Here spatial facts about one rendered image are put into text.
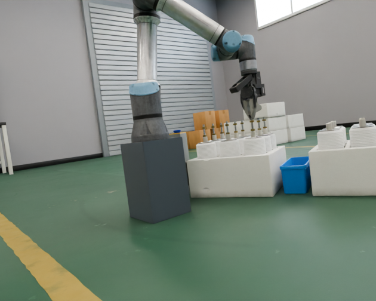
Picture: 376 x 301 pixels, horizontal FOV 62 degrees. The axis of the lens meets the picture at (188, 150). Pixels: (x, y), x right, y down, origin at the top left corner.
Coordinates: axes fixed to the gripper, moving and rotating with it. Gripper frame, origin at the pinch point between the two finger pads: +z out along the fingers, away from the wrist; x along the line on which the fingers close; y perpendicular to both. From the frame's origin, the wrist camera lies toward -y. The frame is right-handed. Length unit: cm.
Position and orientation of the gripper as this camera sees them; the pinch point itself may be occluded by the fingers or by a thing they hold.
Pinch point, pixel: (250, 116)
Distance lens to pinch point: 142.4
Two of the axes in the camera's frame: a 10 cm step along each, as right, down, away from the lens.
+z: 1.2, 9.9, 0.6
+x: -5.4, 0.1, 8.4
